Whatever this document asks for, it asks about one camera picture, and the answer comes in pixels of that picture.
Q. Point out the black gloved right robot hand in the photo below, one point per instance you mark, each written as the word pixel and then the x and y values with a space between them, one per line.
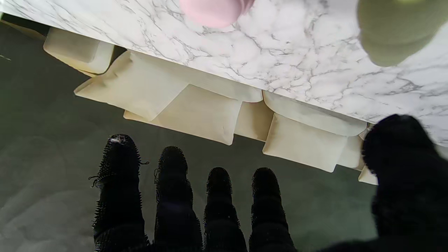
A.
pixel 175 210

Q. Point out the pink thermos lid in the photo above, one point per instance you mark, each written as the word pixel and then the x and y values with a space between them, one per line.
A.
pixel 215 12

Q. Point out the large cream cushion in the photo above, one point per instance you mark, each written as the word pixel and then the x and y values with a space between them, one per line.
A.
pixel 199 115

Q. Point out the cream fabric sofa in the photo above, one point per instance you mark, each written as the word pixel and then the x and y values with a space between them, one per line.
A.
pixel 252 119

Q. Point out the tilted small cream cushion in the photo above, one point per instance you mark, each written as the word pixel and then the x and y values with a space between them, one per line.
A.
pixel 136 87

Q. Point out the wide rectangular cream cushion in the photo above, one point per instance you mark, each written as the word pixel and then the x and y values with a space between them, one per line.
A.
pixel 302 145

